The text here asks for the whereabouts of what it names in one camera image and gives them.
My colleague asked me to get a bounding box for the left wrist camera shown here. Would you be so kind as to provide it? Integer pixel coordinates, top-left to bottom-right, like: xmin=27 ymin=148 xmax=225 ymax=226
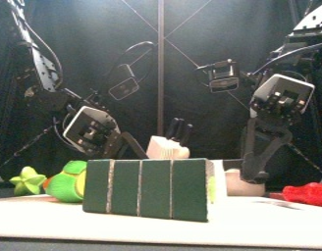
xmin=106 ymin=63 xmax=141 ymax=102

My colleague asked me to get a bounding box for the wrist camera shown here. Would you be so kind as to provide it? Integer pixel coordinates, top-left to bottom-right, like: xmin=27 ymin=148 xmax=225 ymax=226
xmin=106 ymin=63 xmax=141 ymax=102
xmin=207 ymin=59 xmax=240 ymax=94

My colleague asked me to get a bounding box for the light green star toy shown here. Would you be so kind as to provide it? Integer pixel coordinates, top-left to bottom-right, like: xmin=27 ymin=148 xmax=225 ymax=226
xmin=7 ymin=165 xmax=47 ymax=197

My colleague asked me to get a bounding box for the black knife handle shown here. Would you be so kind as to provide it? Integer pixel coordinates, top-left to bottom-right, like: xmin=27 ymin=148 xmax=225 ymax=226
xmin=164 ymin=117 xmax=180 ymax=140
xmin=179 ymin=123 xmax=195 ymax=147
xmin=172 ymin=119 xmax=187 ymax=143

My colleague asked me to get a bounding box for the orange toy carrot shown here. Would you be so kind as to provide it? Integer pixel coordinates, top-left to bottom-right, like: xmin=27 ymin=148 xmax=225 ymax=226
xmin=41 ymin=176 xmax=51 ymax=192

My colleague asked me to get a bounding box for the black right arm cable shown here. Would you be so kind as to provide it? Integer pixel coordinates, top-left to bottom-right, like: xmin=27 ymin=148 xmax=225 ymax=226
xmin=251 ymin=40 xmax=322 ymax=76

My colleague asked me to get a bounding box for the black left camera cable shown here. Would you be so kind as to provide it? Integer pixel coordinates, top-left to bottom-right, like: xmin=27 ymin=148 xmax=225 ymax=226
xmin=96 ymin=40 xmax=157 ymax=96

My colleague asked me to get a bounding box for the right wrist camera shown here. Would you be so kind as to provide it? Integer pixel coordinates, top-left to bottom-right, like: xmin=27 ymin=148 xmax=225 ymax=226
xmin=207 ymin=59 xmax=240 ymax=94

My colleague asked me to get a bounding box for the red toy pepper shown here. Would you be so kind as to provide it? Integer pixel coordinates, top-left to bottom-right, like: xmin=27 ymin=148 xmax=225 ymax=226
xmin=280 ymin=181 xmax=322 ymax=209

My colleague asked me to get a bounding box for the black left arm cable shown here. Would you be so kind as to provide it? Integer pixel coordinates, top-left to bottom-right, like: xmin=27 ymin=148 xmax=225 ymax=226
xmin=18 ymin=18 xmax=65 ymax=91

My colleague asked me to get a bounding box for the vertical metal frame pole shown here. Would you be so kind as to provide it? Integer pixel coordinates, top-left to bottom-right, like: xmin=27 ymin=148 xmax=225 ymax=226
xmin=157 ymin=0 xmax=165 ymax=137

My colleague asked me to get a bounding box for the white knife block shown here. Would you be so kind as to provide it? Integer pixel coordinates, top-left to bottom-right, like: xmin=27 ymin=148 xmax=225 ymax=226
xmin=145 ymin=134 xmax=191 ymax=161

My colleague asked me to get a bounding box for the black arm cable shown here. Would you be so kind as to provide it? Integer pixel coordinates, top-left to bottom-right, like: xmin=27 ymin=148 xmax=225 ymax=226
xmin=18 ymin=18 xmax=65 ymax=91
xmin=251 ymin=40 xmax=322 ymax=76

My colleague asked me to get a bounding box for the dark green toy sushi roll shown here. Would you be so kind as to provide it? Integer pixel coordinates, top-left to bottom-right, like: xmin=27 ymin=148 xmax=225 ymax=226
xmin=81 ymin=158 xmax=216 ymax=224

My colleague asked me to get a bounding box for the toy corn with green husk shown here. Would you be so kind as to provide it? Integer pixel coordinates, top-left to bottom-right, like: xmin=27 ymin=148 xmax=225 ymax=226
xmin=43 ymin=159 xmax=89 ymax=204

